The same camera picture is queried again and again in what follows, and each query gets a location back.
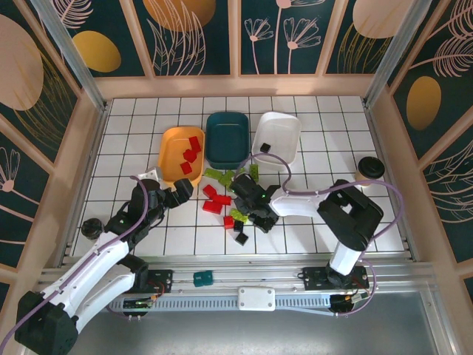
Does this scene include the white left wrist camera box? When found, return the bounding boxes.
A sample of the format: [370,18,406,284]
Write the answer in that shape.
[136,166,164,184]

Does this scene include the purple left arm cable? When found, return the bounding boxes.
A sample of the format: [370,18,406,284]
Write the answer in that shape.
[3,175,156,343]

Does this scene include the paper coffee cup black lid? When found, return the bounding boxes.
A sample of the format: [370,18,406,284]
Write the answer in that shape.
[355,156,386,186]

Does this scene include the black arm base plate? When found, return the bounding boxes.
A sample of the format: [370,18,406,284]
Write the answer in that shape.
[302,265,370,293]
[106,268,174,295]

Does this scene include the teal plastic container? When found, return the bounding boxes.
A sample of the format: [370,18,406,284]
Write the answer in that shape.
[205,110,251,170]

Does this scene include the white plastic junction box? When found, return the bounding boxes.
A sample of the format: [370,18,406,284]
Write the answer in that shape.
[237,286,277,312]

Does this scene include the orange plastic container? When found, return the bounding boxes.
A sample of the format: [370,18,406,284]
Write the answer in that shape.
[157,126,206,187]

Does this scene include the teal plastic clamp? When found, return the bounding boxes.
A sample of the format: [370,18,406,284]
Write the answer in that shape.
[192,270,214,288]

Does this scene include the white plastic container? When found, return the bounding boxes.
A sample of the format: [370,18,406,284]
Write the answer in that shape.
[251,110,302,172]

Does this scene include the aluminium frame post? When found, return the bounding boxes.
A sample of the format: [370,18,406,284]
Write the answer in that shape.
[29,0,110,112]
[364,0,443,108]

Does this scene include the aluminium side rail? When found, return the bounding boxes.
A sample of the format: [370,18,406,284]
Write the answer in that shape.
[364,103,421,262]
[58,103,112,269]

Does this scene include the grey slotted cable duct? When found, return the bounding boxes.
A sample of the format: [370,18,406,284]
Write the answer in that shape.
[106,295,333,317]

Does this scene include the aluminium mounting rail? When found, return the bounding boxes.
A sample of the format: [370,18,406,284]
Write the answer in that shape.
[36,258,440,295]

